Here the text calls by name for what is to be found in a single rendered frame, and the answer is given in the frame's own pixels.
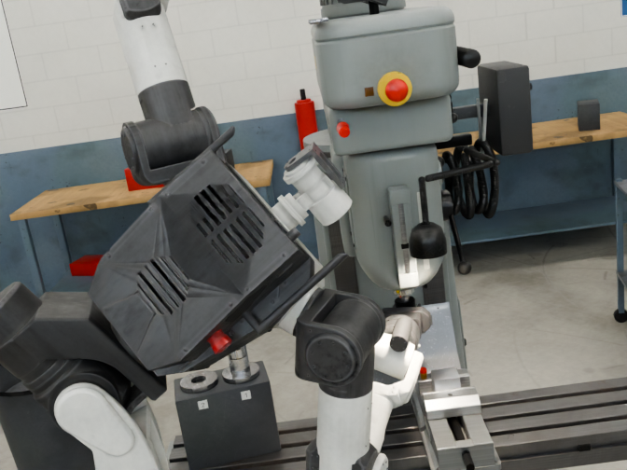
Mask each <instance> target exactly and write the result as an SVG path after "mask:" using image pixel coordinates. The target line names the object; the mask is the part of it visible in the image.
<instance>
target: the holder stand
mask: <svg viewBox="0 0 627 470"><path fill-rule="evenodd" d="M249 365H250V370H249V371H248V372H247V373H245V374H243V375H233V374H231V373H230V367H229V366H228V367H226V368H223V369H219V370H215V371H209V370H203V371H197V372H194V373H190V374H188V375H186V377H184V378H180V379H175V380H174V397H175V405H176V410H177V414H178V419H179V423H180V428H181V432H182V437H183V441H184V445H185V450H186V454H187V459H188V467H189V470H200V469H203V468H208V467H212V466H216V465H220V464H224V463H231V462H235V461H240V460H243V459H247V458H251V457H256V456H259V455H263V454H267V453H271V452H276V451H279V450H281V444H280V438H279V433H278V427H277V421H276V416H275V410H274V404H273V399H272V388H271V384H270V380H269V377H268V374H267V371H266V368H265V366H264V363H263V361H257V362H249Z"/></svg>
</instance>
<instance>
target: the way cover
mask: <svg viewBox="0 0 627 470"><path fill-rule="evenodd" d="M446 303H447V304H446ZM434 306H436V307H434ZM422 307H424V308H426V309H427V310H428V311H430V313H431V315H432V319H433V325H431V326H430V328H429V329H428V330H427V331H426V332H425V333H423V334H422V336H421V338H420V340H419V344H420V345H421V346H420V347H419V349H417V352H419V353H422V354H423V357H424V360H423V363H422V365H421V367H425V368H426V370H427V371H426V373H430V372H431V370H436V369H443V368H451V367H455V368H456V369H461V366H460V362H459V357H458V352H457V347H456V340H455V334H454V329H453V318H452V313H451V307H450V302H444V303H438V304H430V305H424V306H422ZM445 316H446V317H445ZM446 318H447V319H446ZM436 319H437V320H436ZM432 328H434V329H432ZM429 330H430V331H429ZM435 332H436V333H435ZM442 333H443V334H442ZM446 336H447V337H446ZM432 339H433V340H432ZM429 340H430V341H429ZM434 343H435V344H434ZM446 346H447V348H446ZM426 347H427V348H426ZM431 347H432V348H431ZM448 349H449V350H448ZM433 354H434V355H433ZM442 355H443V357H442ZM431 357H432V358H431ZM436 358H437V359H436ZM450 358H451V359H450ZM453 365H454V366H453ZM376 373H377V374H376ZM376 379H377V380H376ZM389 379H390V380H389ZM374 381H375V382H379V383H381V384H384V385H392V384H394V383H397V382H400V381H401V380H399V379H397V378H394V377H392V376H389V375H387V374H384V373H382V372H380V371H378V370H375V369H374V376H373V382H374Z"/></svg>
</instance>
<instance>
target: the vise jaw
mask: <svg viewBox="0 0 627 470"><path fill-rule="evenodd" d="M422 398H423V406H424V411H425V415H426V418H427V420H428V421H429V420H436V419H443V418H451V417H458V416H466V415H473V414H481V401H480V398H479V394H478V392H477V390H476V388H475V386H471V387H464V388H456V389H449V390H442V391H435V392H427V393H422Z"/></svg>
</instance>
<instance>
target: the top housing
mask: <svg viewBox="0 0 627 470"><path fill-rule="evenodd" d="M453 22H454V15H453V12H452V10H451V9H449V8H448V7H446V6H436V7H412V8H404V9H399V10H392V11H385V12H380V13H379V14H373V15H370V14H367V15H359V16H353V17H346V18H338V19H332V20H328V21H323V22H321V23H318V24H314V25H313V26H312V29H311V35H312V37H313V38H312V42H313V55H314V63H315V70H316V77H317V83H318V86H319V89H320V92H321V96H322V99H323V102H324V104H325V105H326V106H327V107H329V108H331V109H335V110H345V109H356V108H363V107H370V106H376V105H383V104H386V103H384V102H383V101H382V99H381V98H380V96H379V94H378V84H379V81H380V79H381V78H382V77H383V76H384V75H385V74H387V73H389V72H400V73H402V74H404V75H405V76H407V77H408V78H409V80H410V81H411V86H412V91H411V97H410V98H409V100H408V101H407V102H409V101H416V100H423V99H430V98H436V97H440V96H445V95H448V94H451V93H452V92H454V91H455V90H456V89H457V87H458V85H459V68H458V57H457V45H456V32H455V25H454V24H453ZM369 87H373V91H374V96H368V97H366V96H365V88H369Z"/></svg>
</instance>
